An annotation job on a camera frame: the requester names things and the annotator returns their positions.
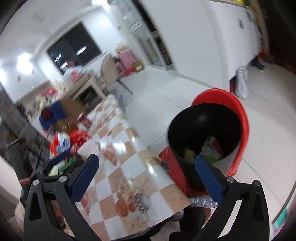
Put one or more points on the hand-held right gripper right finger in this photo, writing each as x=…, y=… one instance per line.
x=208, y=178

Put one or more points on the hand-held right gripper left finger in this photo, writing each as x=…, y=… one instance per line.
x=79, y=178

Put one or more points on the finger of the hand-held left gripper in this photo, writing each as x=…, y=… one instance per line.
x=44, y=172
x=77, y=165

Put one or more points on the yellow foam net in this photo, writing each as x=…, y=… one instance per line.
x=189, y=154

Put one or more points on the green snack packet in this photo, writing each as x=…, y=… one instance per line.
x=214, y=146

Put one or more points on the red bin with black liner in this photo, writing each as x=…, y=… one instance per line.
x=231, y=111

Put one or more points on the black stand with pink band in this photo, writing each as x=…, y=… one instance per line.
x=22, y=162

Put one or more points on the blue and white plastic bag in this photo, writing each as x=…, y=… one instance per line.
x=63, y=140

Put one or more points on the pile of plastic wrappers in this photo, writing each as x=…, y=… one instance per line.
x=78, y=135

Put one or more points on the blue cloth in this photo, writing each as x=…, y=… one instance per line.
x=57, y=111

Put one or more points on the red knitted flower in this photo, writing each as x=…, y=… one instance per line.
x=46, y=114

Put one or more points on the glass display cabinet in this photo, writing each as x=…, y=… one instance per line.
x=9, y=120

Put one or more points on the beige dining table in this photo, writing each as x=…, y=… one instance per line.
x=87, y=87

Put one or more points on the white bag with red print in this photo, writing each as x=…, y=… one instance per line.
x=74, y=73

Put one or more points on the beige dining chair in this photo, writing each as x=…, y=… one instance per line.
x=109, y=69

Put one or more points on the small cardboard box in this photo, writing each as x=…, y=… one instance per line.
x=138, y=66

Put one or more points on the stack of pink stools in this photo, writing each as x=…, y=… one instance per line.
x=126, y=59

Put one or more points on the dark window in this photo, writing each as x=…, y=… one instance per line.
x=74, y=46

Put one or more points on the blue shoes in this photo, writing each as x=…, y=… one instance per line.
x=257, y=64

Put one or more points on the sliding glass door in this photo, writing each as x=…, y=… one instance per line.
x=150, y=34

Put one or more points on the dark brown entry door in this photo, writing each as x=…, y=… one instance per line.
x=282, y=30

